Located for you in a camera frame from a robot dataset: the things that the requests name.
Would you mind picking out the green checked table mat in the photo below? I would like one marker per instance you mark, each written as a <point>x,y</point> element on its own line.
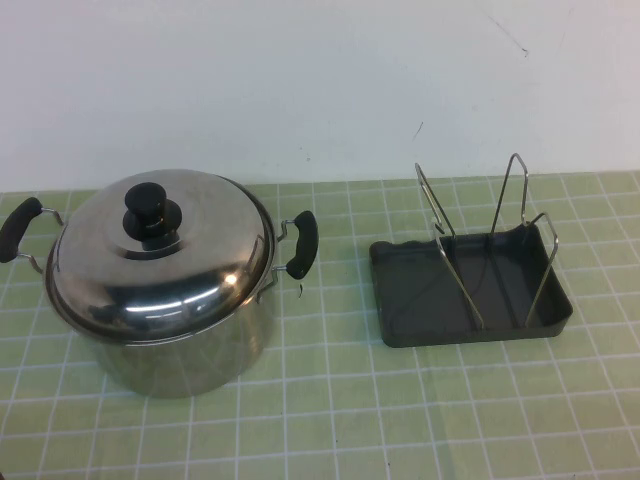
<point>350,425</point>

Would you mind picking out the steel pot lid black knob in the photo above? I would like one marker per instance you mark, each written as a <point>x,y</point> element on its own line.
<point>200,250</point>

